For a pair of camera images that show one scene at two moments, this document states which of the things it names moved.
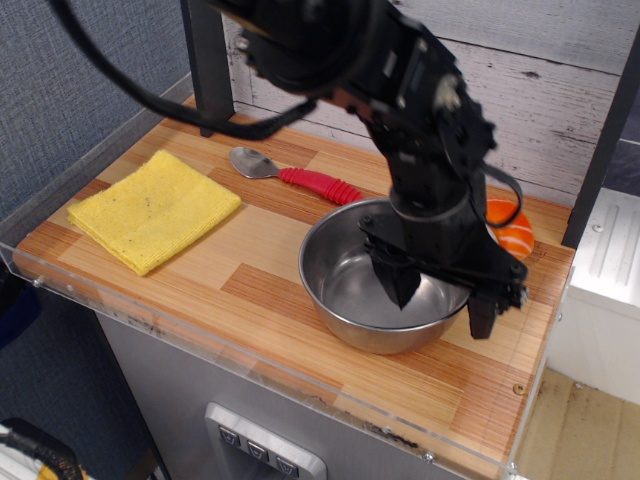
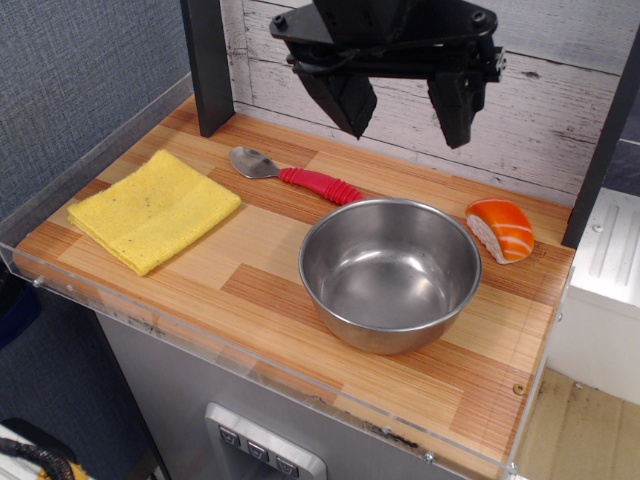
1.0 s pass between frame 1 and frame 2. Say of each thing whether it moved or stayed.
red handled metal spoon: stayed
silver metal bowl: stayed
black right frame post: stayed
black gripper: moved
